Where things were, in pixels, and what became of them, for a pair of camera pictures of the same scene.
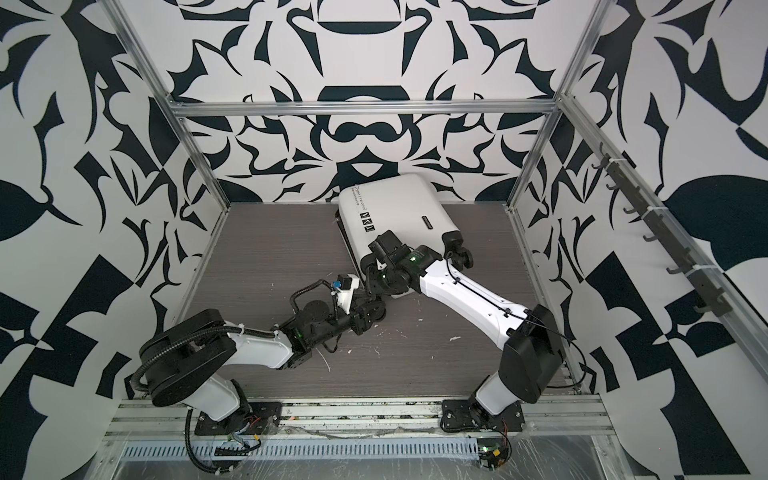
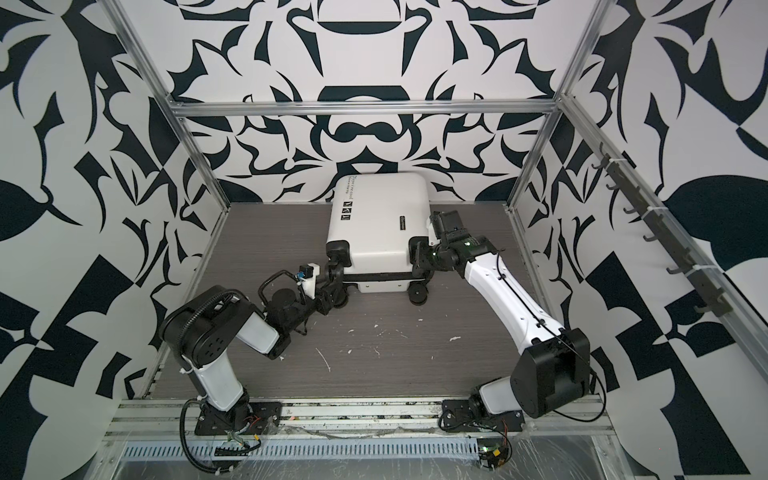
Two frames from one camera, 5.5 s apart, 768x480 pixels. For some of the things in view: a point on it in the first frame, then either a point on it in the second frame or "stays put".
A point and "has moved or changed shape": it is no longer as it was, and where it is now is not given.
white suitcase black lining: x=405 y=204 has moved or changed shape
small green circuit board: x=492 y=452 stays put
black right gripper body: x=384 y=280 -> x=434 y=257
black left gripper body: x=339 y=324 -> x=305 y=308
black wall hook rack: x=714 y=303 stays put
